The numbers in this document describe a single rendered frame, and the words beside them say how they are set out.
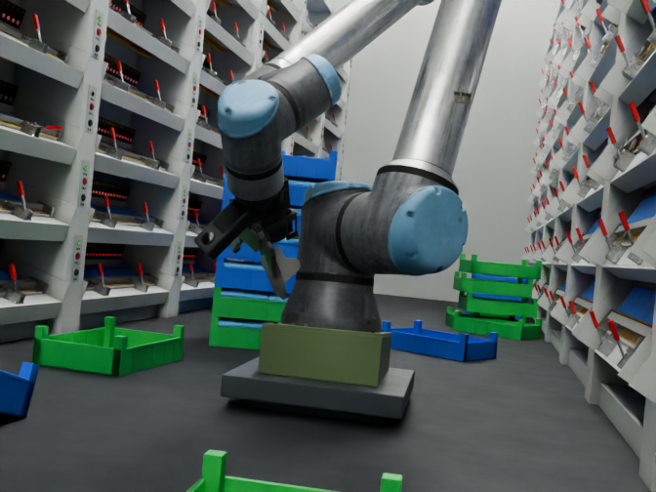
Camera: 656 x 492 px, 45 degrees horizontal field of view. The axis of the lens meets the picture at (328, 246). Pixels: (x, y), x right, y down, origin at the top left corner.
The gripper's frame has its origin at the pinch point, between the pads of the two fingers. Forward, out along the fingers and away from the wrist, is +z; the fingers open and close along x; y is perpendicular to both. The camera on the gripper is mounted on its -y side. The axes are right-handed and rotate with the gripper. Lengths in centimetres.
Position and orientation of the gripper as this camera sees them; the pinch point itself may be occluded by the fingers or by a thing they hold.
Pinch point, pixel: (256, 277)
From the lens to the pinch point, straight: 141.7
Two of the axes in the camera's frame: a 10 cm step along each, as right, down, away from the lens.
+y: 7.9, -4.4, 4.3
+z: 0.2, 7.2, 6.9
